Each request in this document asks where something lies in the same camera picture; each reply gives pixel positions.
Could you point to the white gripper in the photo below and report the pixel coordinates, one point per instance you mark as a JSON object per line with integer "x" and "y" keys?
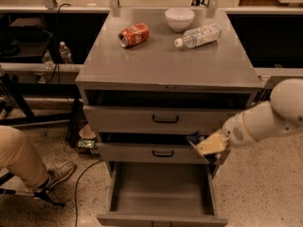
{"x": 234, "y": 130}

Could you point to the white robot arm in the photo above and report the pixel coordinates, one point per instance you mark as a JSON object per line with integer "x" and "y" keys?
{"x": 279, "y": 116}

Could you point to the grey middle drawer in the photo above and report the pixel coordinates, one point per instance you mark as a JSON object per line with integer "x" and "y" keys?
{"x": 151, "y": 153}

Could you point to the grey open bottom drawer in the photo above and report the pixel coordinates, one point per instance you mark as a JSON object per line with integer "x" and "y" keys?
{"x": 161, "y": 195}

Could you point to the grey metal drawer cabinet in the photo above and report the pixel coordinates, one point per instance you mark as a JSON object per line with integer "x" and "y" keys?
{"x": 156, "y": 74}

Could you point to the grey top drawer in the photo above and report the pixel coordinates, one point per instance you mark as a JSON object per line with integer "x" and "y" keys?
{"x": 155, "y": 120}

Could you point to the clear plastic water bottle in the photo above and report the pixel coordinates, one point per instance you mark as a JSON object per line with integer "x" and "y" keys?
{"x": 199, "y": 36}

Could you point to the white bowl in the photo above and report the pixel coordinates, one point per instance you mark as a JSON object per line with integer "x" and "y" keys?
{"x": 179, "y": 19}

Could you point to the red soda can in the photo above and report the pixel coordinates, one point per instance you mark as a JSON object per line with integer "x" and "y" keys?
{"x": 134, "y": 35}

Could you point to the grey sneaker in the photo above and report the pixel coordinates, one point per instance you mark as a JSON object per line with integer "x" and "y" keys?
{"x": 59, "y": 174}

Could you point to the water bottle behind cabinet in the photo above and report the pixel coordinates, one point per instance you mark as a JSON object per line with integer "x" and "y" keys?
{"x": 65, "y": 53}

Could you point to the black chair base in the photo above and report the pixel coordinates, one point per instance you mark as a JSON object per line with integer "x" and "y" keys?
{"x": 42, "y": 195}

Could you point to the person leg beige trousers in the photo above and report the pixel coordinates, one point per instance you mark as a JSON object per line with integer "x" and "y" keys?
{"x": 21, "y": 158}

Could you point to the black stand frame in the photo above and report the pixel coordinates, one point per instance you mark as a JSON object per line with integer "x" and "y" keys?
{"x": 17, "y": 92}

